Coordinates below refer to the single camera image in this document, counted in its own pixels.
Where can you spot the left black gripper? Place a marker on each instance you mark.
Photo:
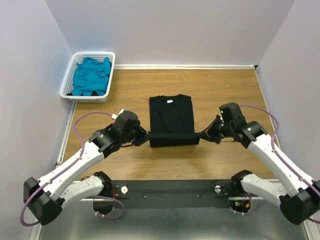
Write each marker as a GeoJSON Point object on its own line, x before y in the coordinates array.
{"type": "Point", "coordinates": [143, 135]}

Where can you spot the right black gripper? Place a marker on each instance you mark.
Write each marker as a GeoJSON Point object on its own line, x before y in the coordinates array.
{"type": "Point", "coordinates": [209, 133]}

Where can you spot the black t shirt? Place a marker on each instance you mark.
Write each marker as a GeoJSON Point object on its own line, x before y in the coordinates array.
{"type": "Point", "coordinates": [172, 121]}

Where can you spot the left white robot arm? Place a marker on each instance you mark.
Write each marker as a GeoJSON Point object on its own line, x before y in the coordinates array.
{"type": "Point", "coordinates": [45, 198]}

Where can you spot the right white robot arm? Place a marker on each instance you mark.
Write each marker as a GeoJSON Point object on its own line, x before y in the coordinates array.
{"type": "Point", "coordinates": [297, 194]}

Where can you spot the white plastic basket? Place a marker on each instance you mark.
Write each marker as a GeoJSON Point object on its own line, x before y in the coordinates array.
{"type": "Point", "coordinates": [67, 83]}

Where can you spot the blue t shirt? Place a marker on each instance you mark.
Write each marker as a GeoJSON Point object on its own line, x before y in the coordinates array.
{"type": "Point", "coordinates": [91, 77]}

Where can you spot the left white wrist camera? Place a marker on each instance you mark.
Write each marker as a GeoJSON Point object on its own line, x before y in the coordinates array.
{"type": "Point", "coordinates": [114, 116]}

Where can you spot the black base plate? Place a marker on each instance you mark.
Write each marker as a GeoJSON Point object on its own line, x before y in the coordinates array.
{"type": "Point", "coordinates": [175, 194]}

